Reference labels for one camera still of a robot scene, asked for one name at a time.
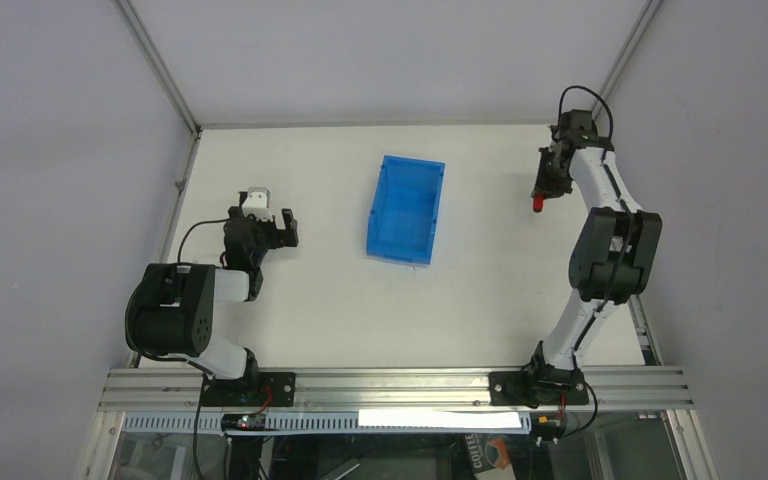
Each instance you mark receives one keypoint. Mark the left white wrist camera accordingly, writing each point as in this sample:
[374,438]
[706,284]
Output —
[257,205]

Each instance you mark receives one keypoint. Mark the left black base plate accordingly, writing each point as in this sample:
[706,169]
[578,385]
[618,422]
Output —
[274,389]

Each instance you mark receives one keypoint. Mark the white slotted cable duct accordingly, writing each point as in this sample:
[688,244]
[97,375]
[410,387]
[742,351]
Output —
[298,423]

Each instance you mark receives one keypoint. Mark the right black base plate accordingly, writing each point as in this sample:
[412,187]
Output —
[533,389]

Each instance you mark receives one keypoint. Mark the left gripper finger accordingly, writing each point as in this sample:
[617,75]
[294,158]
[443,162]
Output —
[243,199]
[287,235]

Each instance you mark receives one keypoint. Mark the red handled screwdriver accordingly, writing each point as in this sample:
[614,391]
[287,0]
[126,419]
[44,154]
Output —
[538,201]

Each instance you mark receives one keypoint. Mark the aluminium mounting rail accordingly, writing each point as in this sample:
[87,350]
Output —
[615,389]

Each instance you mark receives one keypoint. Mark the blue plastic bin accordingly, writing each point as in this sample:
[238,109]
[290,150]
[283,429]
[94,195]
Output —
[403,218]

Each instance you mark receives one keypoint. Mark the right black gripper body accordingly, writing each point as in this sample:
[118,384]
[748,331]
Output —
[551,171]

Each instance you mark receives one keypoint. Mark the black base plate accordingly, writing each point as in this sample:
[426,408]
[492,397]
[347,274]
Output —
[274,389]
[533,389]

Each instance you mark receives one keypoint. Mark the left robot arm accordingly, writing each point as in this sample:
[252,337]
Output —
[169,316]

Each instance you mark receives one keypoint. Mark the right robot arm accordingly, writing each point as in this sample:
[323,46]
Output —
[613,256]

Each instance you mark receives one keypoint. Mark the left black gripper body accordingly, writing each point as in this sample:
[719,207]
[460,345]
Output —
[267,234]

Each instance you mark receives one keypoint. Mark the coffee labelled box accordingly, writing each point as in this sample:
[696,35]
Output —
[486,452]

